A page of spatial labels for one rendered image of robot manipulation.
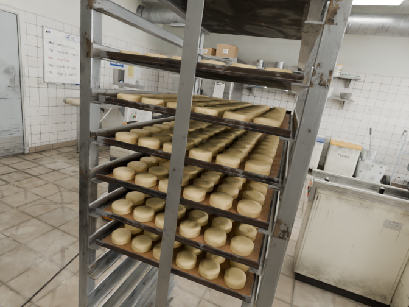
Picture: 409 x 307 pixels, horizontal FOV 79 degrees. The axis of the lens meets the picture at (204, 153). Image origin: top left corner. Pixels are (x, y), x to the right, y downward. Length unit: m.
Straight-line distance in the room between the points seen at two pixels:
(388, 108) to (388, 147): 0.78
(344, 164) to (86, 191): 5.17
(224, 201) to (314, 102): 0.26
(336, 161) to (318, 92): 5.08
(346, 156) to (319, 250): 3.41
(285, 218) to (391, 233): 1.81
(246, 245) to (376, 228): 1.73
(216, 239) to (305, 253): 1.77
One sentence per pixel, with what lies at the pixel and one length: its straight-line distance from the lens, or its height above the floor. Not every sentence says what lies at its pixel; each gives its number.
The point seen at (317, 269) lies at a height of 0.18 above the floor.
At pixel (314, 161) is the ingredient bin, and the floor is 0.30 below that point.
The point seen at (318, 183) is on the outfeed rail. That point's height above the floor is 0.87.
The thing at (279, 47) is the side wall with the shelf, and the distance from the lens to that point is 6.17.
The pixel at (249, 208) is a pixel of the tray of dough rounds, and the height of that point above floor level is 1.24.
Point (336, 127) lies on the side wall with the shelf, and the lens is 6.05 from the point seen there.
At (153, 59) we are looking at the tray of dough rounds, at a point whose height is 1.50.
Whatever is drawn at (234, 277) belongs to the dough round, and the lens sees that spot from 0.63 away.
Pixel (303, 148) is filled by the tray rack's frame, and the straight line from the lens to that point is 0.45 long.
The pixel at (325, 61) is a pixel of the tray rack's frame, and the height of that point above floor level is 1.53.
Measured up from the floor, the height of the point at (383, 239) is 0.58.
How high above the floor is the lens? 1.47
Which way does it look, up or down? 15 degrees down
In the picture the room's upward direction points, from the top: 8 degrees clockwise
